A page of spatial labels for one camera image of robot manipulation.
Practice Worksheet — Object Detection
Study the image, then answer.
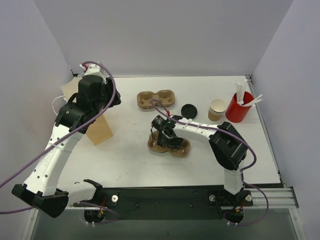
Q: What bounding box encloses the brown pulp cup carrier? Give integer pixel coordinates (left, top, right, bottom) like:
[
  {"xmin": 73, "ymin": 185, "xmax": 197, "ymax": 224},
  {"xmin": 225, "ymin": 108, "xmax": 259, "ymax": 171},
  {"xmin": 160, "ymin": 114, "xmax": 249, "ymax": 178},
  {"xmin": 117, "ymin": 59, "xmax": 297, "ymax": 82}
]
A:
[
  {"xmin": 147, "ymin": 131, "xmax": 191, "ymax": 158},
  {"xmin": 137, "ymin": 89, "xmax": 176, "ymax": 109}
]

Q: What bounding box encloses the brown paper bag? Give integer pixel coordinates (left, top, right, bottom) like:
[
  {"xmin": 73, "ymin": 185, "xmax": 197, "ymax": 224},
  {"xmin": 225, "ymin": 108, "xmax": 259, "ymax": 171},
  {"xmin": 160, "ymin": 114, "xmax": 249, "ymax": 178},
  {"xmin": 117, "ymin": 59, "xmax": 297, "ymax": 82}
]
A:
[{"xmin": 60, "ymin": 76, "xmax": 113, "ymax": 146}]

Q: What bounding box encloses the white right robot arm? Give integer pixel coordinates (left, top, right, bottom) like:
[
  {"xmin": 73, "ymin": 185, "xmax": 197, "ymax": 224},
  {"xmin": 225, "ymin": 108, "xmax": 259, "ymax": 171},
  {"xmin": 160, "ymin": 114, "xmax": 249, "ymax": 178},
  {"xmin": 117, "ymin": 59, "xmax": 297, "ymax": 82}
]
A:
[{"xmin": 149, "ymin": 115, "xmax": 248, "ymax": 195}]

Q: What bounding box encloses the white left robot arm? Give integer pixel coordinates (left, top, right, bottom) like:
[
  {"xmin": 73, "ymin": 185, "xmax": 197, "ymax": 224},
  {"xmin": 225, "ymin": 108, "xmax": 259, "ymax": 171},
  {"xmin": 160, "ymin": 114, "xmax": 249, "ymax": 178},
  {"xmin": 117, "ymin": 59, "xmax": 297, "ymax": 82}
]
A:
[{"xmin": 11, "ymin": 75, "xmax": 121, "ymax": 218}]

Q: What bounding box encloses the stack of black lids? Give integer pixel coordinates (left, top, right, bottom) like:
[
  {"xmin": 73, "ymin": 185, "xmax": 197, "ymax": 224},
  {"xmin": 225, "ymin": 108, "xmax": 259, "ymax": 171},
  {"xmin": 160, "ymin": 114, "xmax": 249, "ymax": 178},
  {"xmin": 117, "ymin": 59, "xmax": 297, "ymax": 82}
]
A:
[{"xmin": 180, "ymin": 103, "xmax": 198, "ymax": 119}]

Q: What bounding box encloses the stack of paper cups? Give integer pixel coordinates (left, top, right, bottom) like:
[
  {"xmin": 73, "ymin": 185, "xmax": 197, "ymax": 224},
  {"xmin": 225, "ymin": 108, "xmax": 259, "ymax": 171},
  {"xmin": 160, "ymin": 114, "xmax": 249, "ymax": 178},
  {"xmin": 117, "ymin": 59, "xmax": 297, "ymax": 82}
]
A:
[{"xmin": 208, "ymin": 99, "xmax": 227, "ymax": 122}]

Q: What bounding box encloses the red cylindrical holder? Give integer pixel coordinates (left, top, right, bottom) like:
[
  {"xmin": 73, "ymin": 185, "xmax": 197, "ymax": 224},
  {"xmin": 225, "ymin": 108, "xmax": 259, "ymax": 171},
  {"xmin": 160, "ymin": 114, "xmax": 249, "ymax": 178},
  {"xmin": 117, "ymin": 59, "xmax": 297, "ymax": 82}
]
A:
[{"xmin": 225, "ymin": 93, "xmax": 252, "ymax": 123}]

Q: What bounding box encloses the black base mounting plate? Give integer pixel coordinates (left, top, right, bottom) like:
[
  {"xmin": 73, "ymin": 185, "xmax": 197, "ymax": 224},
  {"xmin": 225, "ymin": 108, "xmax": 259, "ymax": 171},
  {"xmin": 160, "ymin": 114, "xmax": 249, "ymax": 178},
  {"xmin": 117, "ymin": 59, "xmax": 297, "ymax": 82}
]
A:
[{"xmin": 76, "ymin": 185, "xmax": 253, "ymax": 220}]

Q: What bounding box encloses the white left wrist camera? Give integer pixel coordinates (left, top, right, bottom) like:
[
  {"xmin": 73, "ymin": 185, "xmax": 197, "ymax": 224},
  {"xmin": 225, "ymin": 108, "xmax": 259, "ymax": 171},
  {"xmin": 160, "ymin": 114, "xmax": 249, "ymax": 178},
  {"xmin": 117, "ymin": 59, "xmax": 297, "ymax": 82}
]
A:
[{"xmin": 79, "ymin": 63, "xmax": 106, "ymax": 83}]

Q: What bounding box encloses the aluminium frame rail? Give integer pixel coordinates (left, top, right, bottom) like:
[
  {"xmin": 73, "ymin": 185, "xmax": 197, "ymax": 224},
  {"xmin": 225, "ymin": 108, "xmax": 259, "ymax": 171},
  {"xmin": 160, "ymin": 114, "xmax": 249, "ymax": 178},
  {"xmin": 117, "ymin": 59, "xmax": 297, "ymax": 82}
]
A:
[{"xmin": 55, "ymin": 184, "xmax": 298, "ymax": 208}]

